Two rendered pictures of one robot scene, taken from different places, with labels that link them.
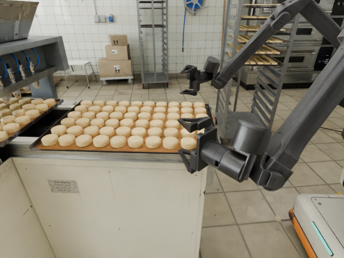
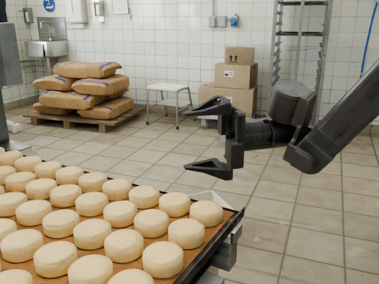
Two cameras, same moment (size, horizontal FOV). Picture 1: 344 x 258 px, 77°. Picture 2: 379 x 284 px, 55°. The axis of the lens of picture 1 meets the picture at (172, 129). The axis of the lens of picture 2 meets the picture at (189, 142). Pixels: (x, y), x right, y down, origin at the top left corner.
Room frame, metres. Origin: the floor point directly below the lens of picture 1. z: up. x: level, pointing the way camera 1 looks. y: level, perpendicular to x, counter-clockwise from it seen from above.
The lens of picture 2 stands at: (0.45, -0.32, 1.19)
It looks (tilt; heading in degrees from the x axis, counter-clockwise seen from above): 19 degrees down; 26
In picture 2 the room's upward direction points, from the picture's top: straight up
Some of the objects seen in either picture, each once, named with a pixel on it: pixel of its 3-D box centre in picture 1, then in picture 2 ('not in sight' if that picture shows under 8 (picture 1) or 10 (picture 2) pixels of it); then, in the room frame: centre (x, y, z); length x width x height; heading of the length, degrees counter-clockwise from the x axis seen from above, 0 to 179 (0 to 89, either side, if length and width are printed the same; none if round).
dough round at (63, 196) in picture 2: (146, 110); (66, 195); (0.84, 0.11, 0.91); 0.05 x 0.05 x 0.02
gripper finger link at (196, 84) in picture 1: (187, 88); (209, 157); (1.01, -0.08, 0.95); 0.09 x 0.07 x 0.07; 132
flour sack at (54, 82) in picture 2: not in sight; (66, 80); (3.75, 3.00, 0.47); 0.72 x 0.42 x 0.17; 6
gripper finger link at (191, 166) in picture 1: (191, 152); not in sight; (0.47, -0.05, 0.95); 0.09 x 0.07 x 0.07; 42
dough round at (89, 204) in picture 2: (159, 110); (92, 204); (0.84, 0.05, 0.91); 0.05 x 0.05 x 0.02
